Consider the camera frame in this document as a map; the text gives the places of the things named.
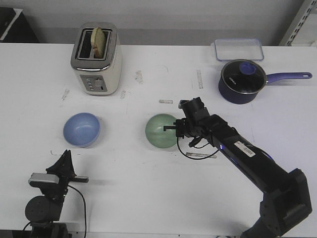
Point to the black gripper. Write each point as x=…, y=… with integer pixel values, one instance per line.
x=55, y=186
x=182, y=128

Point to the green bowl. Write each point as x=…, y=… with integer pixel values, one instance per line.
x=155, y=133

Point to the blue bowl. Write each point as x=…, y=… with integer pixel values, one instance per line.
x=81, y=129

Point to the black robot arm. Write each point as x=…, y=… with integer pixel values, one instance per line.
x=43, y=212
x=286, y=199

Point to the dark blue saucepan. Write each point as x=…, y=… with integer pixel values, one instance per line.
x=238, y=98

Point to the glass pot lid blue knob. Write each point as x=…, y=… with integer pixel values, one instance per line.
x=243, y=76

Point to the cream and chrome toaster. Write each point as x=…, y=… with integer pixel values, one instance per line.
x=98, y=77

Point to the clear plastic food container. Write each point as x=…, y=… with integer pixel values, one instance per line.
x=227, y=49

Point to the slice of toast bread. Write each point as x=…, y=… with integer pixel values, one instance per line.
x=98, y=42

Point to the black box in background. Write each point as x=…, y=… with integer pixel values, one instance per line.
x=14, y=27

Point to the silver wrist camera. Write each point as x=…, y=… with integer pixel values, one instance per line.
x=184, y=104
x=43, y=178

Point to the white metal shelf rail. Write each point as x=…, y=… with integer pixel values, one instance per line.
x=303, y=29

